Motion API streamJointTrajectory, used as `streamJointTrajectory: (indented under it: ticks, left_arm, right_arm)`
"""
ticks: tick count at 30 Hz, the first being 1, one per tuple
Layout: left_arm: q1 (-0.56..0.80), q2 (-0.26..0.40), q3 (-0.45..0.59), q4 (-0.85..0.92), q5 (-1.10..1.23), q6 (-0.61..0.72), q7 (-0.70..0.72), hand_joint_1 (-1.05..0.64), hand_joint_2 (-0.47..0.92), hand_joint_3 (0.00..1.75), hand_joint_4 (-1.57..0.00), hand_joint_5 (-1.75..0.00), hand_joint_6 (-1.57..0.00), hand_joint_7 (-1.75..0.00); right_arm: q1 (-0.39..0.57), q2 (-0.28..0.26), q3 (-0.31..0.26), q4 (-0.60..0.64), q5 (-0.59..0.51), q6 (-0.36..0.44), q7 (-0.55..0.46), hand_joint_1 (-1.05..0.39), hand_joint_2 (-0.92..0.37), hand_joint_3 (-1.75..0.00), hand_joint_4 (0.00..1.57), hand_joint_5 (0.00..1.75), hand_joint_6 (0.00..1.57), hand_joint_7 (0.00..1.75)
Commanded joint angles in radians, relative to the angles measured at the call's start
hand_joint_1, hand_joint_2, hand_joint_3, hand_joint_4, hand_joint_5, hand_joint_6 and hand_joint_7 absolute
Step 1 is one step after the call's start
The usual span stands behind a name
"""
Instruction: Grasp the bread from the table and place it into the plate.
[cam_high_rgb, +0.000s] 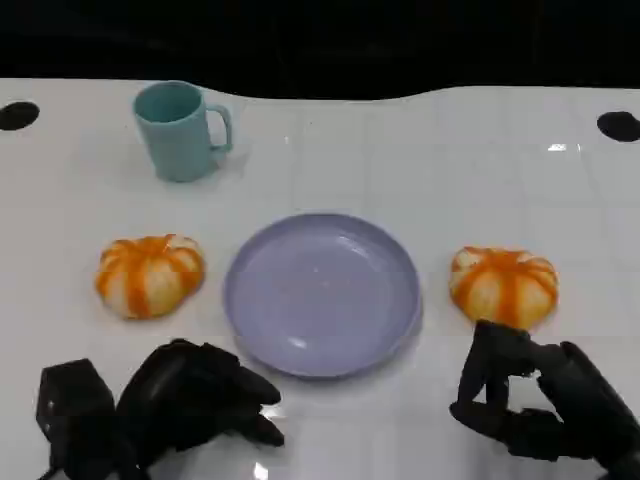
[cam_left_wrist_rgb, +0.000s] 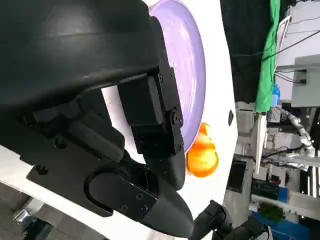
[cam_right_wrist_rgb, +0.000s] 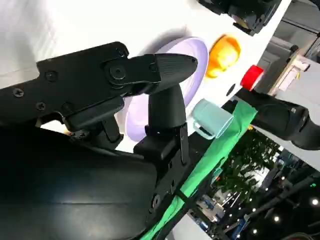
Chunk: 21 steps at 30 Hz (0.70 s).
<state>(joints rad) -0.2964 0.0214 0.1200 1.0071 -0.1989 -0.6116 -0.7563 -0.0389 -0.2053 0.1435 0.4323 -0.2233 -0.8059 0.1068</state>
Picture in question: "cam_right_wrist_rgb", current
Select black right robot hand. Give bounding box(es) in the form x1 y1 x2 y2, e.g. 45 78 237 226
0 41 202 240

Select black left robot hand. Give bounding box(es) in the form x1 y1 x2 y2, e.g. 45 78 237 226
197 0 283 37

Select orange and white bread roll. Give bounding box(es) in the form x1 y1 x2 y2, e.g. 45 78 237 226
204 34 242 79

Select grey metal cabinet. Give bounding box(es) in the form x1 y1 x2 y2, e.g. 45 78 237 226
258 36 301 76

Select red tape roll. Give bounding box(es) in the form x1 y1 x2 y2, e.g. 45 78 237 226
241 64 265 91

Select black table grommet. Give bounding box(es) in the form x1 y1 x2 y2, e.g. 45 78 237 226
226 83 237 97

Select lilac plate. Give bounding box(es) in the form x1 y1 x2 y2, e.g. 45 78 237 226
123 36 210 145

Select pale green mug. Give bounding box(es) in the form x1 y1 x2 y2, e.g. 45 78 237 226
191 98 235 141

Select black rounded machine part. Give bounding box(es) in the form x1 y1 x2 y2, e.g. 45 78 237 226
222 87 320 151

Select green cloth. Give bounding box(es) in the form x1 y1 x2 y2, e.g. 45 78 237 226
147 99 258 240

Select green leafy plant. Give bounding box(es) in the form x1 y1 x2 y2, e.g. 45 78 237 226
222 129 280 203

